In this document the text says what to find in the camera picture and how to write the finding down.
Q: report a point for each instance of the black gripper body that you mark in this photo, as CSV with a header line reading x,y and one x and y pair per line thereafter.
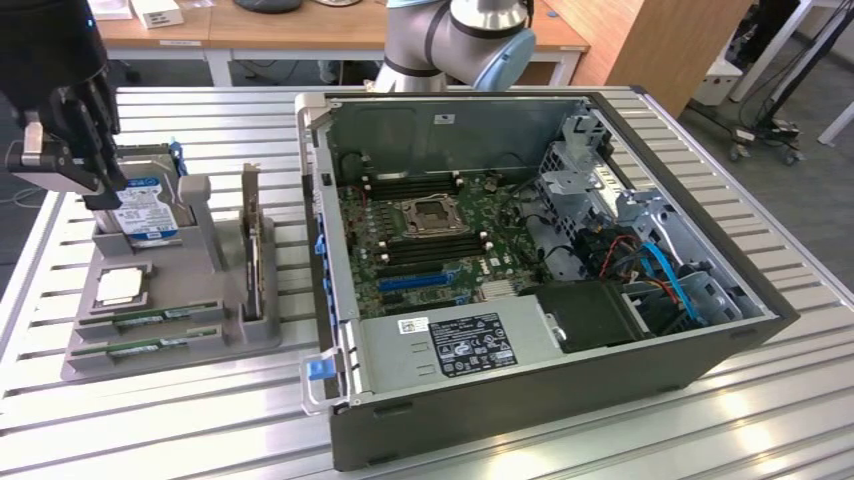
x,y
47,45

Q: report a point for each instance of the green RAM stick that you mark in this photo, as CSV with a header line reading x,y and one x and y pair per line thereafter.
x,y
157,316
154,344

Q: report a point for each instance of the black RAM slot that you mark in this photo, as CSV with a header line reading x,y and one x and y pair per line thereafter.
x,y
414,176
433,238
437,251
417,188
440,257
435,244
418,195
415,182

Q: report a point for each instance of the hard disk with blue label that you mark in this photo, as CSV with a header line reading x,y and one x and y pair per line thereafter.
x,y
143,210

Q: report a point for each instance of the white cardboard box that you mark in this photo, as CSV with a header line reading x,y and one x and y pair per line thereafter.
x,y
155,14

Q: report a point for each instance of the silver CPU chip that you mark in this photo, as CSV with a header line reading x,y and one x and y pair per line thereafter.
x,y
121,287

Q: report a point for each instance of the graphics card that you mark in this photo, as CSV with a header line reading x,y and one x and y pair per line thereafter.
x,y
254,240

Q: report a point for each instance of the dark round object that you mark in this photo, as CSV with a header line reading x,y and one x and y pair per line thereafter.
x,y
267,5

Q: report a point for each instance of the blue card retention clip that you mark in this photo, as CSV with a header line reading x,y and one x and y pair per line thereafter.
x,y
317,232

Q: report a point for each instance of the grey parts rack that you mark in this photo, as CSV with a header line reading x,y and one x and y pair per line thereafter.
x,y
174,350

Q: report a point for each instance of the metal CPU socket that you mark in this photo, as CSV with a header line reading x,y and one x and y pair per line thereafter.
x,y
430,215

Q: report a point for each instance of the blue case latch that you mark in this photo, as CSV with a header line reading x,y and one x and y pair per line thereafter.
x,y
319,369

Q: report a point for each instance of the long blue expansion slot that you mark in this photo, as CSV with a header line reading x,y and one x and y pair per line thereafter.
x,y
414,283

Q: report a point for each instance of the green motherboard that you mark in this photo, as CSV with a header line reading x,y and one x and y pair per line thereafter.
x,y
494,250

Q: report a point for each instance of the small silver heatsink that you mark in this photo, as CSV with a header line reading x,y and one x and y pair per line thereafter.
x,y
500,290

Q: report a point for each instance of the grey power supply with label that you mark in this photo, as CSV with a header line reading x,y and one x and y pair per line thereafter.
x,y
461,345

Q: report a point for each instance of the metal disk bay cage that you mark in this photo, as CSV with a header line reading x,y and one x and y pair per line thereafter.
x,y
574,185

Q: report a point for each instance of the black plastic fan shroud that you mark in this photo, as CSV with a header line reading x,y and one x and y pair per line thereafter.
x,y
588,315

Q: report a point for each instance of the black open PC case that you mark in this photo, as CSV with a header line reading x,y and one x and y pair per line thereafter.
x,y
548,400

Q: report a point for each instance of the wooden cabinet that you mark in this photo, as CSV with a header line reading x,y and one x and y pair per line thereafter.
x,y
654,50

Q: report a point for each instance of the white box with red button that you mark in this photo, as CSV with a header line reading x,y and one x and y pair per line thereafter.
x,y
720,82

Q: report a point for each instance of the wheeled equipment stand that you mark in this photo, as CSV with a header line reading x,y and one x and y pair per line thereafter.
x,y
768,135

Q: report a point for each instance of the wooden desk with white frame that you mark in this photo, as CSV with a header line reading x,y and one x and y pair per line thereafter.
x,y
301,30

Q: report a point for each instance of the white table leg frame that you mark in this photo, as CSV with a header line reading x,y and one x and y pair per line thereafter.
x,y
837,115

